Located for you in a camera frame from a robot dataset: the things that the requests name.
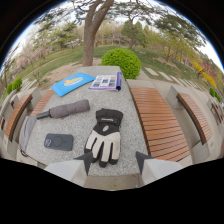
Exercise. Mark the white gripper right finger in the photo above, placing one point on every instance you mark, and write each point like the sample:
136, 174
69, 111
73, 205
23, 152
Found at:
156, 170

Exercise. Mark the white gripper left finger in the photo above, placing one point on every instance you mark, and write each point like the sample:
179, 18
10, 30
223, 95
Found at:
71, 170

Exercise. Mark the folded grey umbrella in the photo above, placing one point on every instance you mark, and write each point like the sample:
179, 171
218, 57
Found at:
65, 109

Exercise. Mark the dark phone case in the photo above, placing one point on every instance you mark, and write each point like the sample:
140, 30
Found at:
58, 142

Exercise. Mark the black and beige glove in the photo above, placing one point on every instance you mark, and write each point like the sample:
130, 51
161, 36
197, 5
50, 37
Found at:
105, 138

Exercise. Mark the wooden slat bench seat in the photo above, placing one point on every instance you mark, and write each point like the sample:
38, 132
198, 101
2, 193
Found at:
158, 123
42, 103

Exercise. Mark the open magazine with purple spine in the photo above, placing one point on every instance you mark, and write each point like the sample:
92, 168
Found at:
107, 81

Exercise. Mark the small green shrub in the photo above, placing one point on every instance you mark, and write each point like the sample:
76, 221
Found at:
15, 85
214, 93

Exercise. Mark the round trimmed green bush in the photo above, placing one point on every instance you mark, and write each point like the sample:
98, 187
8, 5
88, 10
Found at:
121, 62

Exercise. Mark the large tree trunk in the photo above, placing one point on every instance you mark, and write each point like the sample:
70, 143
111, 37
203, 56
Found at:
91, 33

